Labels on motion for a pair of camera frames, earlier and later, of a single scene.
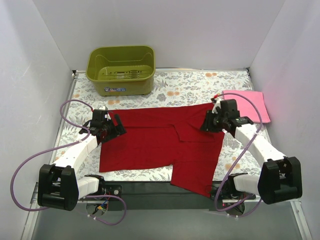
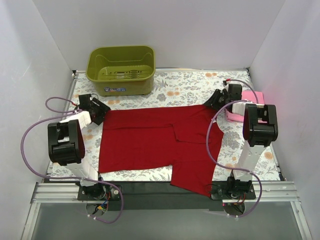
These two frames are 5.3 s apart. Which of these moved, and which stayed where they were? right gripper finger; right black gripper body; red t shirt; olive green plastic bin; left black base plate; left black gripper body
Moved: right gripper finger; left black gripper body; right black gripper body
Stayed: olive green plastic bin; red t shirt; left black base plate
